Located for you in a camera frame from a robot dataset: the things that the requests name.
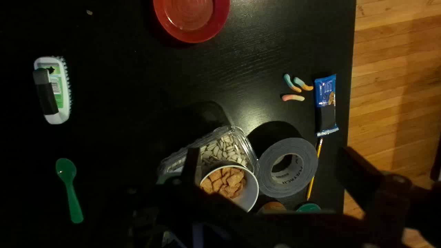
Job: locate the pink yellow gummy worm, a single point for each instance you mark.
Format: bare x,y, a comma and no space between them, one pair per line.
292,97

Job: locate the wooden stick with white head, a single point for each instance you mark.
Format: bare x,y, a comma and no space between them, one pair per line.
315,165

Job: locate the round grey tin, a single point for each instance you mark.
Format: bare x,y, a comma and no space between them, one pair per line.
300,159

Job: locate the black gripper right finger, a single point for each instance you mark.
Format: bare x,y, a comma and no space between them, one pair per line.
365,183

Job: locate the black bowl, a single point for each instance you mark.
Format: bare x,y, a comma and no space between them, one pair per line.
249,190

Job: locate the clear plastic nut container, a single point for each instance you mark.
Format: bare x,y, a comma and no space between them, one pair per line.
224,148

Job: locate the green round lid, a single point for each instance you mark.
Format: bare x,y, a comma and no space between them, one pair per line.
307,206

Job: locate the white green black stapler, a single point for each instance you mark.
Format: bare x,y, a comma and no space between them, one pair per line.
56,93

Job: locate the small beige topped can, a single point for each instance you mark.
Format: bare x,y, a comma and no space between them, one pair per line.
273,206

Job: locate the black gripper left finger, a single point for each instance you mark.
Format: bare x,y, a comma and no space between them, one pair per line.
191,165

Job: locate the red plastic bowl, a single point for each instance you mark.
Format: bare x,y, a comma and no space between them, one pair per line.
191,20

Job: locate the blue snack packet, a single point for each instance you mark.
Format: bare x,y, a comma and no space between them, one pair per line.
325,91

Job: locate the blue orange gummy worm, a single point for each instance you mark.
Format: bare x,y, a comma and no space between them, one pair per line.
303,84
289,82

